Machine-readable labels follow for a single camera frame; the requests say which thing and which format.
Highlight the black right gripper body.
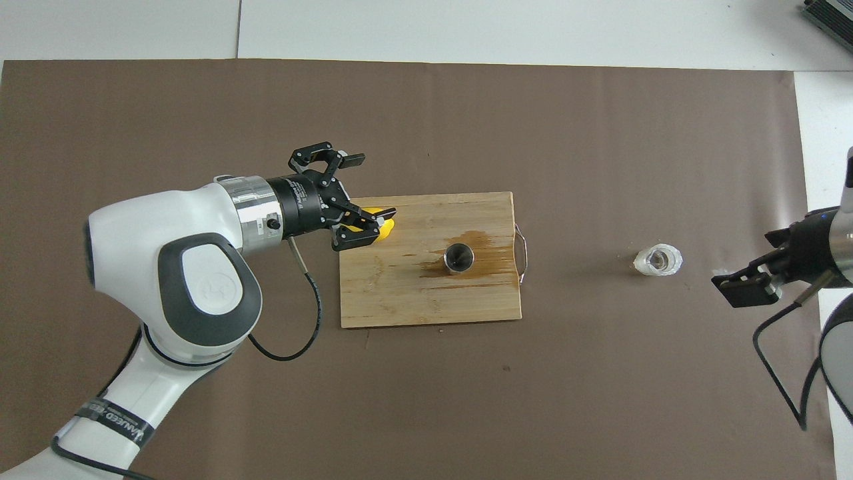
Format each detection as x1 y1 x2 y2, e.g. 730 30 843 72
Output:
766 210 834 284

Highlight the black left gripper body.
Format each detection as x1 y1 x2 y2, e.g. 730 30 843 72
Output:
270 172 344 237

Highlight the small clear glass cup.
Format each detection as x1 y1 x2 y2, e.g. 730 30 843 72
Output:
633 244 684 277

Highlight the steel double jigger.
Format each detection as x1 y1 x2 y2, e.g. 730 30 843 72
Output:
443 243 476 276

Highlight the yellow lemon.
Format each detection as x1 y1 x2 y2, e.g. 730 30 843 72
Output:
363 208 396 244

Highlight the wooden cutting board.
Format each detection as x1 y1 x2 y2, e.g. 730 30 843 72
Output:
339 191 532 329

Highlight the brown paper table mat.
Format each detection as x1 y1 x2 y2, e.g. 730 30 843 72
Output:
0 59 837 480

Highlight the black ribbed device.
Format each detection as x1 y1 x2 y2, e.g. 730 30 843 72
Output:
800 0 853 35

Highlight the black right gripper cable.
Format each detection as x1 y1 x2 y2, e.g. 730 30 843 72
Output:
753 270 834 431

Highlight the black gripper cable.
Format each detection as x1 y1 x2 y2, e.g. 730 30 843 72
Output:
50 237 323 480
753 270 834 431

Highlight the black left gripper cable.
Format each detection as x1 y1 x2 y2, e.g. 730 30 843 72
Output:
50 237 323 480

